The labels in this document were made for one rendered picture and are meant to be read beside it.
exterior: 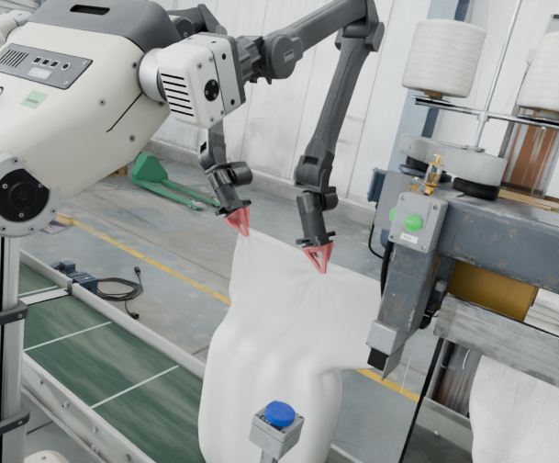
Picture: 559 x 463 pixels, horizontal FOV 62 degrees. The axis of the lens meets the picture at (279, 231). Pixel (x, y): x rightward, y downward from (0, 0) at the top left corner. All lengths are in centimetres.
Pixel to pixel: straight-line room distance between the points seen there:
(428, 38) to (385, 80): 538
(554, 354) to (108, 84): 96
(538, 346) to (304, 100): 628
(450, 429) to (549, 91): 88
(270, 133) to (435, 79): 629
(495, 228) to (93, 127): 70
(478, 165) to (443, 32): 35
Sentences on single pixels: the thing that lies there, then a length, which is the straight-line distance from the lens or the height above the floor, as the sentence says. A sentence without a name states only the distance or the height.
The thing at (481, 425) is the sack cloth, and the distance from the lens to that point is 114.
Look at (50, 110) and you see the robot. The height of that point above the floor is 135.
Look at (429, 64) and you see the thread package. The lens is 118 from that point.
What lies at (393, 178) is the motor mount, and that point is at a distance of 132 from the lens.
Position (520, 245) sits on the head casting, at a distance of 87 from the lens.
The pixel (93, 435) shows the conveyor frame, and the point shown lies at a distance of 170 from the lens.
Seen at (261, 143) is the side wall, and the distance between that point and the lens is 748.
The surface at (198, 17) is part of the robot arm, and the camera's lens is 154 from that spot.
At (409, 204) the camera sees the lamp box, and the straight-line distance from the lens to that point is 85.
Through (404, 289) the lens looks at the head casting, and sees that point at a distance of 93.
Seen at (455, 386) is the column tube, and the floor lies 75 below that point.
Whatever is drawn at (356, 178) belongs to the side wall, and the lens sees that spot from 664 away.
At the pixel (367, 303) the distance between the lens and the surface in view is 116.
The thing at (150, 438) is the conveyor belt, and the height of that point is 38.
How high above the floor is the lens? 145
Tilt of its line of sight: 16 degrees down
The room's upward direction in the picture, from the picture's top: 12 degrees clockwise
